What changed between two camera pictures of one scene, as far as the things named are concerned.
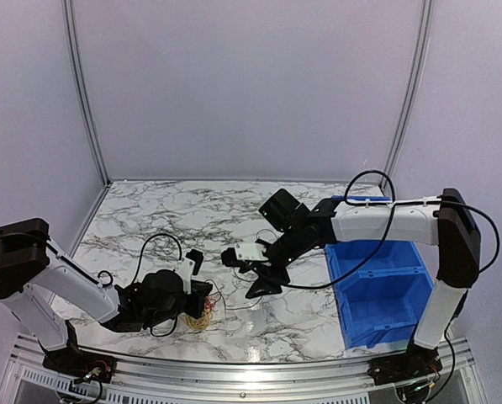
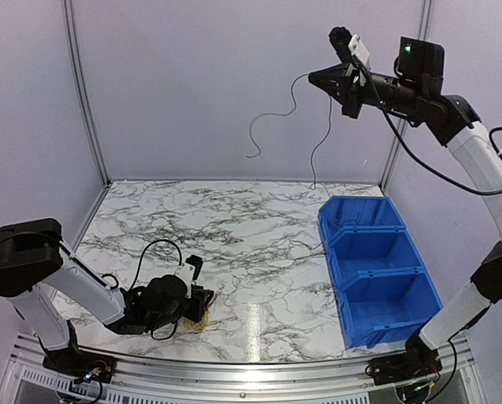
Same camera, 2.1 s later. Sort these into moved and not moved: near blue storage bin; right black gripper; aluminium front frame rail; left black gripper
Moved: right black gripper
Not moved: aluminium front frame rail; left black gripper; near blue storage bin
